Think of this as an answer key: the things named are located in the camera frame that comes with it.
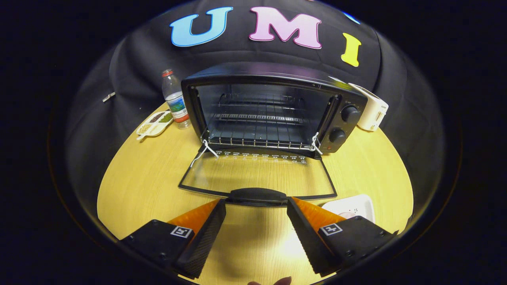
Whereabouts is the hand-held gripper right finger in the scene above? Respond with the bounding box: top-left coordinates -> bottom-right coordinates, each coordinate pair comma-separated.
286,197 -> 398,277

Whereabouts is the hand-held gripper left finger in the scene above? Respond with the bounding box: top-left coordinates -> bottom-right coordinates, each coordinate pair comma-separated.
120,199 -> 227,279

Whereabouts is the white square plate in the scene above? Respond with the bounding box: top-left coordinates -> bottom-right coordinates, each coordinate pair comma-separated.
322,194 -> 375,223

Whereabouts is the black toaster oven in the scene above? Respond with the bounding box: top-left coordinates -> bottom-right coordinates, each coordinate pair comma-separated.
178,62 -> 368,207

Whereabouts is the cream white toaster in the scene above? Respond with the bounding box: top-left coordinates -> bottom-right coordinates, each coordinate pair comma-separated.
349,82 -> 389,132

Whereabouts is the white divided snack tray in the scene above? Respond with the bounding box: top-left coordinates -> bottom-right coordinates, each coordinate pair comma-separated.
136,110 -> 174,141

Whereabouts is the clear plastic water bottle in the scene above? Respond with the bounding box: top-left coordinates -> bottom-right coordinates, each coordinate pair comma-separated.
161,69 -> 193,130

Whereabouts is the metal wire oven rack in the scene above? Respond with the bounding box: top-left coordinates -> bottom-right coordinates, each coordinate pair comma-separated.
206,93 -> 317,151

